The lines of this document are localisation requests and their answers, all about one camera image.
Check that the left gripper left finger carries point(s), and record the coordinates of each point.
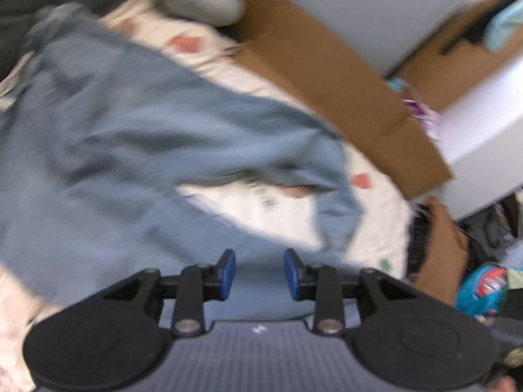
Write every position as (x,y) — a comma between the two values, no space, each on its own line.
(146,292)

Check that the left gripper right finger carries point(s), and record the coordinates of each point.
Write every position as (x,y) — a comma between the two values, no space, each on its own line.
(327,288)

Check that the blue denim jeans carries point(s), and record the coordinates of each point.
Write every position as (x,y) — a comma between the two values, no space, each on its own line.
(100,136)

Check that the person's bare hand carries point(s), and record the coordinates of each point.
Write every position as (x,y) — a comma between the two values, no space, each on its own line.
(446,258)

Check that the blue snack bag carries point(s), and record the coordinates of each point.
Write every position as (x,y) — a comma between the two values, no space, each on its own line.
(482,293)

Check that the cream bear print bedsheet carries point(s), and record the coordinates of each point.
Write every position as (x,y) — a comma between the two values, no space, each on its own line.
(250,203)

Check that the brown cardboard box wall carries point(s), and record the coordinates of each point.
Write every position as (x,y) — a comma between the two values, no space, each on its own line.
(285,45)

